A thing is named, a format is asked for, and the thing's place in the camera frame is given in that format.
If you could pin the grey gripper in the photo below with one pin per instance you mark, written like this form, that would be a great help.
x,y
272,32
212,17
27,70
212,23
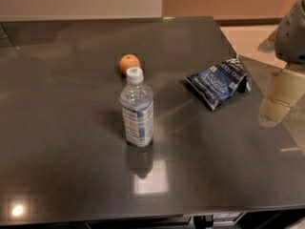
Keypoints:
x,y
293,37

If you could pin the clear blue-labelled plastic bottle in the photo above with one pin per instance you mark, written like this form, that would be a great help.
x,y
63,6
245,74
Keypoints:
x,y
137,109

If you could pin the blue chip bag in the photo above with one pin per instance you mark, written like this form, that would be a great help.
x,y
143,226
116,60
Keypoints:
x,y
220,82

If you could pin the orange fruit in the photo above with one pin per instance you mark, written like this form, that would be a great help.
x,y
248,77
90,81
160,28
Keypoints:
x,y
127,61

